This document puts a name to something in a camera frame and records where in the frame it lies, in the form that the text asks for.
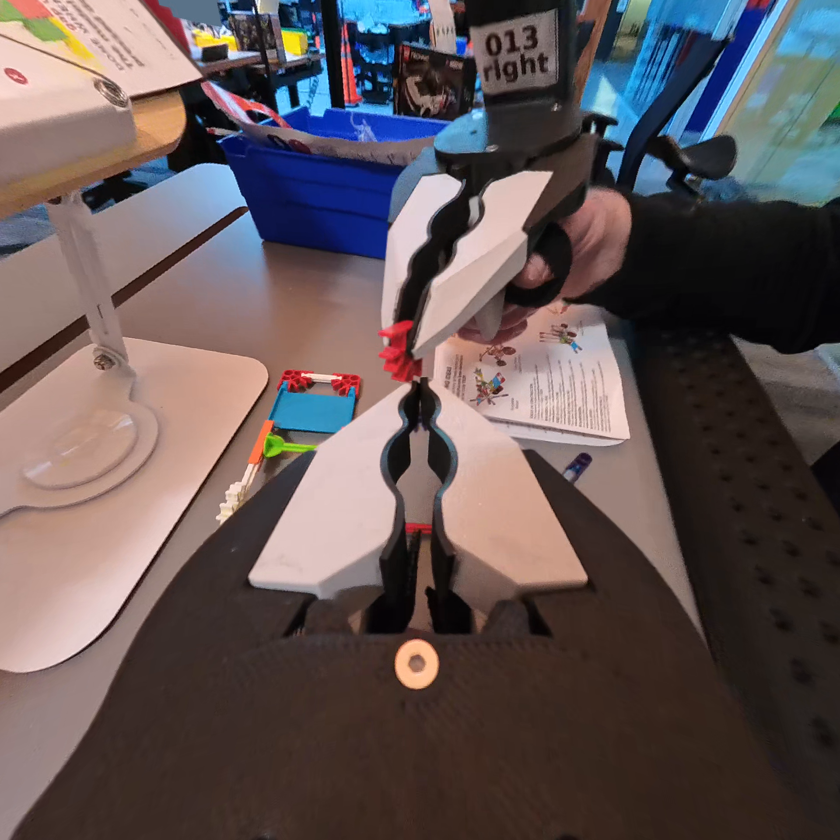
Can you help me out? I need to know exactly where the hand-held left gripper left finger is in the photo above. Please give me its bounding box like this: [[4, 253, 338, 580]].
[[248, 381, 422, 634]]

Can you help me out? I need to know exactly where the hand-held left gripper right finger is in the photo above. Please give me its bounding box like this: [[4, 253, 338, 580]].
[[419, 378, 589, 634]]

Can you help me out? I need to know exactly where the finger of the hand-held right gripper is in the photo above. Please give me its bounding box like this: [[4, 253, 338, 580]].
[[410, 169, 555, 362], [381, 174, 473, 358]]

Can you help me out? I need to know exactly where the colourful toy cart frame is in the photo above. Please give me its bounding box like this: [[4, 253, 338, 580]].
[[217, 369, 434, 531]]

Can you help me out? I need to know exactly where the red toy fan connector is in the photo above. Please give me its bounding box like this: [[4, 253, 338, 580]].
[[378, 320, 421, 383]]

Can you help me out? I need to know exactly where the person's right forearm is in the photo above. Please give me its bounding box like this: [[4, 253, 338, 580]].
[[577, 193, 840, 355]]

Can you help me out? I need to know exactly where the person's right hand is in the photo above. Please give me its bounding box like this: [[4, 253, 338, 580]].
[[458, 189, 634, 347]]

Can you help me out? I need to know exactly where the blue plastic bin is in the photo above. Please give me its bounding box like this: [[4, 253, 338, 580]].
[[220, 108, 447, 260]]

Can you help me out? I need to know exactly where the black toy set box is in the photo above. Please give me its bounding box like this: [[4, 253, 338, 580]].
[[392, 42, 476, 122]]

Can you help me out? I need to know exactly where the crumpled printed plastic bag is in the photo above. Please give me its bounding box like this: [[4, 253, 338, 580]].
[[203, 82, 434, 165]]

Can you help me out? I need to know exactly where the toy instruction booklet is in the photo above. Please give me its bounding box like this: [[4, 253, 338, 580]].
[[433, 305, 631, 447]]

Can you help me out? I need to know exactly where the orange striped traffic cone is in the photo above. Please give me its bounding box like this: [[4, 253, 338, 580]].
[[341, 20, 363, 106]]

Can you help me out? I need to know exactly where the black office chair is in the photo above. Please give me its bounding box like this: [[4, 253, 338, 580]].
[[577, 39, 739, 198]]

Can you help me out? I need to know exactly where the black support pillar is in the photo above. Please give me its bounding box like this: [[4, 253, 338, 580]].
[[319, 0, 345, 109]]

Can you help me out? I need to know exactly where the wooden stand board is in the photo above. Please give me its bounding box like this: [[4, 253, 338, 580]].
[[0, 92, 188, 217]]

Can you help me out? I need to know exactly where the white instruction board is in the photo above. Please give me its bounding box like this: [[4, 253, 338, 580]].
[[0, 0, 204, 188]]

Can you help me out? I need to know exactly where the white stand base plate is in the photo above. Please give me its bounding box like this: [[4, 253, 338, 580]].
[[0, 338, 270, 673]]

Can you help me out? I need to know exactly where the stand foot bracket with dome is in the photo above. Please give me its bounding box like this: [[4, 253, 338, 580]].
[[0, 348, 160, 519]]

